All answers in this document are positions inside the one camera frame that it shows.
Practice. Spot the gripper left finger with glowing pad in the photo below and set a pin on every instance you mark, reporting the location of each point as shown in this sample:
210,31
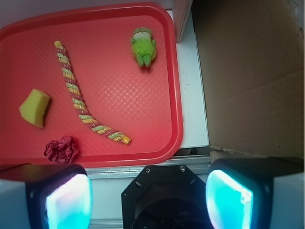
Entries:
45,197

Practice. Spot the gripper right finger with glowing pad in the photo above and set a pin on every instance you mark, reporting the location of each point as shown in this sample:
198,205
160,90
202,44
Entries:
256,193

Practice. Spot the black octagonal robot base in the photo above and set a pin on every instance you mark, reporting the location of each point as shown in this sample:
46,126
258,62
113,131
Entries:
165,197

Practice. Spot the crumpled red paper ball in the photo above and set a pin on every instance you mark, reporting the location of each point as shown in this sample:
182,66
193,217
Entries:
62,151

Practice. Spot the yellow sponge piece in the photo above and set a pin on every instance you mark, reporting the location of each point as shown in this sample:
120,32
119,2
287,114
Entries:
34,107

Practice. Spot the red plastic tray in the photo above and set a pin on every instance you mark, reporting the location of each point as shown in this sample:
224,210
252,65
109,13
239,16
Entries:
144,103

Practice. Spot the brown cardboard box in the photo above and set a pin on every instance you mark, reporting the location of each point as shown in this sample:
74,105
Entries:
253,68

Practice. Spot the green plush frog toy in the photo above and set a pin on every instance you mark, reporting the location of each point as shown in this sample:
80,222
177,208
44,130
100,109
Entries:
143,46

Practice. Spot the white box corner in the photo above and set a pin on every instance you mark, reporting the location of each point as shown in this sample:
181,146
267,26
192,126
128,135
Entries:
180,10

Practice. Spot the twisted multicolour rope toy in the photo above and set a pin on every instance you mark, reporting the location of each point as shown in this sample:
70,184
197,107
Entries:
79,102

